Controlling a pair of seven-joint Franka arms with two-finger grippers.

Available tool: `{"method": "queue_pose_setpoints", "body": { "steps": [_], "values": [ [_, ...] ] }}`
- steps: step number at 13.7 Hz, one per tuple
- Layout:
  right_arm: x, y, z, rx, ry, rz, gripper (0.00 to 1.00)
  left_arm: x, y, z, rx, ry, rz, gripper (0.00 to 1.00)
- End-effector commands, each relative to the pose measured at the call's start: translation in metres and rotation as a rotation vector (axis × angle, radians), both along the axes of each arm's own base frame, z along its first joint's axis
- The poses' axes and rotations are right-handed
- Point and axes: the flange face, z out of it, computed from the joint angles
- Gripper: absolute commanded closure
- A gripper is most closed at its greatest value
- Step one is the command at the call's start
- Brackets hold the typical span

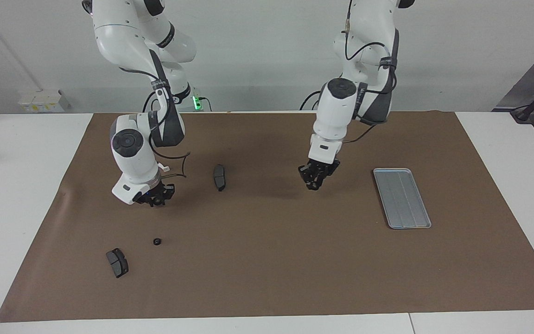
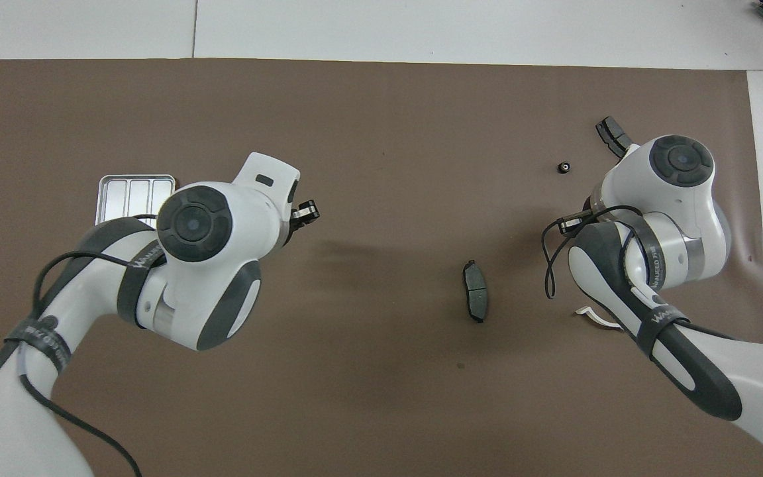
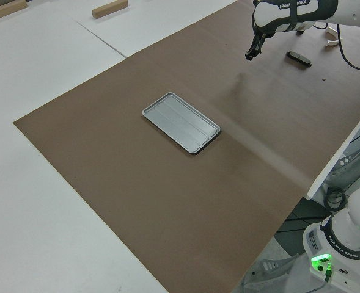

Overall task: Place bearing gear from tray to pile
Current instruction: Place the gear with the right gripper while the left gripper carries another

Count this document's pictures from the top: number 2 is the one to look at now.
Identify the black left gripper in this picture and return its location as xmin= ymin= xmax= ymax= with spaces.
xmin=289 ymin=199 xmax=321 ymax=229

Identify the silver metal tray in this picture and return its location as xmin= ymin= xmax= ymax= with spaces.
xmin=95 ymin=174 xmax=177 ymax=226

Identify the brown table mat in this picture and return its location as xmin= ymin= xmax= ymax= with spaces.
xmin=0 ymin=58 xmax=763 ymax=477

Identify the dark grey curved brake pad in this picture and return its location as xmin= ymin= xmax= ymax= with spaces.
xmin=462 ymin=260 xmax=489 ymax=324

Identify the dark grey split brake pad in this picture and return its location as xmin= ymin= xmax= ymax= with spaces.
xmin=595 ymin=116 xmax=634 ymax=158

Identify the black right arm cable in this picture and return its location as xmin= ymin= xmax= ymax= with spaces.
xmin=542 ymin=205 xmax=647 ymax=299

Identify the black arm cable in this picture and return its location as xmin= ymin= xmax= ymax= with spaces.
xmin=542 ymin=205 xmax=647 ymax=299
xmin=21 ymin=215 xmax=157 ymax=477

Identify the white semicircular bracket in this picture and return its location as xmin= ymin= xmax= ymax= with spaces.
xmin=575 ymin=305 xmax=623 ymax=330

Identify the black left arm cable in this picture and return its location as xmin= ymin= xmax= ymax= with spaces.
xmin=21 ymin=215 xmax=157 ymax=477

